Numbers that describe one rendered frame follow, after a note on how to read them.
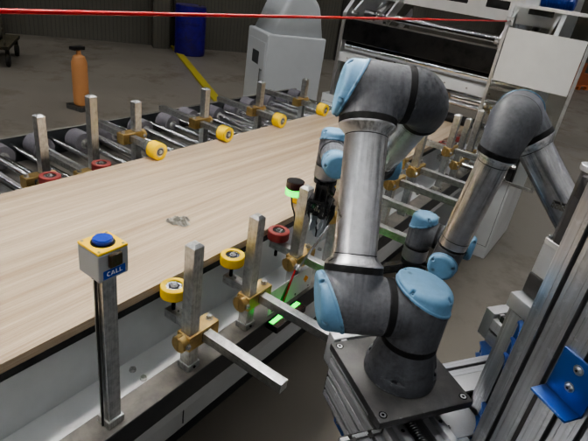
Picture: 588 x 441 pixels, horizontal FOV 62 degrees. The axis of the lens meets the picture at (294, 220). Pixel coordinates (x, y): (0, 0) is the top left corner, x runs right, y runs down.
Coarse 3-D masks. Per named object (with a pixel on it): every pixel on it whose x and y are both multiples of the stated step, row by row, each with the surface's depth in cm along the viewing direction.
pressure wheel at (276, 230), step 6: (270, 228) 179; (276, 228) 180; (282, 228) 180; (270, 234) 176; (276, 234) 175; (282, 234) 176; (288, 234) 178; (270, 240) 177; (276, 240) 176; (282, 240) 176; (276, 252) 183
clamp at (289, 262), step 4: (304, 244) 179; (304, 248) 176; (308, 248) 177; (304, 252) 174; (312, 252) 177; (288, 256) 171; (292, 256) 171; (300, 256) 171; (284, 260) 170; (288, 260) 169; (292, 260) 169; (296, 260) 169; (300, 260) 171; (284, 264) 171; (288, 264) 170; (292, 264) 168; (304, 264) 175; (284, 268) 171; (288, 268) 170; (292, 268) 169
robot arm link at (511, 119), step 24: (504, 120) 110; (528, 120) 109; (480, 144) 115; (504, 144) 110; (480, 168) 115; (504, 168) 114; (480, 192) 117; (456, 216) 123; (480, 216) 121; (456, 240) 124; (432, 264) 127; (456, 264) 126
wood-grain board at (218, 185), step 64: (320, 128) 302; (448, 128) 346; (64, 192) 182; (128, 192) 189; (192, 192) 197; (256, 192) 206; (0, 256) 142; (64, 256) 147; (128, 256) 151; (0, 320) 120; (64, 320) 123
